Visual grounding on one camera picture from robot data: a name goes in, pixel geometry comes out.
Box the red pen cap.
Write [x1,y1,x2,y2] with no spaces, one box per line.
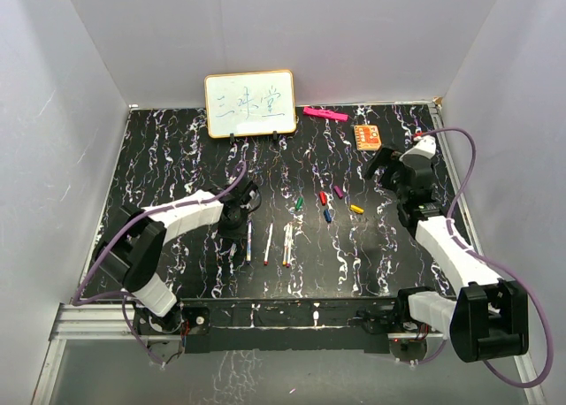
[319,191,327,206]

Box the red whiteboard pen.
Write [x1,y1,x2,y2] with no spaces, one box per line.
[264,222,274,266]

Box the purple whiteboard pen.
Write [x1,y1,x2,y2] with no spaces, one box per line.
[285,223,294,268]

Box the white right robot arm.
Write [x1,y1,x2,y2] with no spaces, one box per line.
[364,144,529,363]

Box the small yellow-framed whiteboard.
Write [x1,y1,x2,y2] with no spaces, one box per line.
[204,70,297,139]

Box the blue whiteboard pen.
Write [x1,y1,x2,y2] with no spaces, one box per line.
[246,220,253,264]

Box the yellow pen cap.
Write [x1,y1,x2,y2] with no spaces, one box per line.
[349,204,364,214]

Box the yellow whiteboard pen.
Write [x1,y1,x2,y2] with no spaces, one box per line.
[282,223,290,267]

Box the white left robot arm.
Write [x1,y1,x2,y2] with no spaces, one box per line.
[95,177,261,333]

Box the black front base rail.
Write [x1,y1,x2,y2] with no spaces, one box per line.
[132,296,447,355]

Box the purple pen cap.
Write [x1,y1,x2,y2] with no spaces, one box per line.
[333,186,344,199]

